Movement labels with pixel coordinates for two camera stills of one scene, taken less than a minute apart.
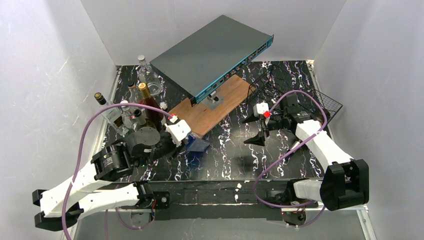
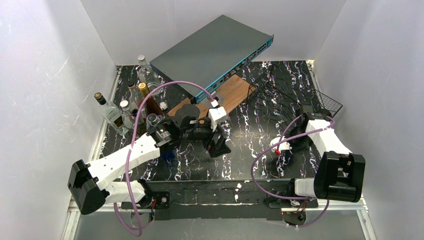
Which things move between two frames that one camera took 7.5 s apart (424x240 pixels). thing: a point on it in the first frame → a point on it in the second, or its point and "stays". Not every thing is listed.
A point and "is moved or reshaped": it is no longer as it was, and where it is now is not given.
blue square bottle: (196, 145) is moved or reshaped
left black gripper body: (180, 147) → (214, 141)
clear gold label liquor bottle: (114, 116) stays
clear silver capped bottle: (127, 117) stays
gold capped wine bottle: (154, 117) stays
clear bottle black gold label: (133, 96) stays
